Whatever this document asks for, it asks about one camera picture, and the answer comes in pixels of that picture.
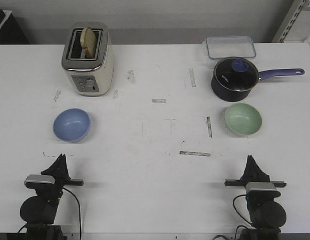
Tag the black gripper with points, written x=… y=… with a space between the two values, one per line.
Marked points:
x=64 y=180
x=254 y=176

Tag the blue bowl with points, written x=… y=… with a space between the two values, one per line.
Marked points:
x=72 y=125

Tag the green bowl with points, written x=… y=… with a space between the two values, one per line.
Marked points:
x=243 y=119

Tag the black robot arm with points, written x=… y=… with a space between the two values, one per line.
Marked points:
x=39 y=211
x=266 y=215

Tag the dark blue saucepan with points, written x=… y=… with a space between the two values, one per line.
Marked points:
x=234 y=96

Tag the glass pot lid blue knob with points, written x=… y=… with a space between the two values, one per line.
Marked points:
x=236 y=74

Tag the cream and chrome toaster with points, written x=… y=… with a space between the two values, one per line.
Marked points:
x=90 y=77

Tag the clear plastic food container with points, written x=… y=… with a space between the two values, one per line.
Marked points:
x=219 y=47

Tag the toast slice in toaster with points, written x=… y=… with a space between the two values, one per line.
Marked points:
x=88 y=41

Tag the white metal shelf upright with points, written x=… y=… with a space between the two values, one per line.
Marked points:
x=290 y=18

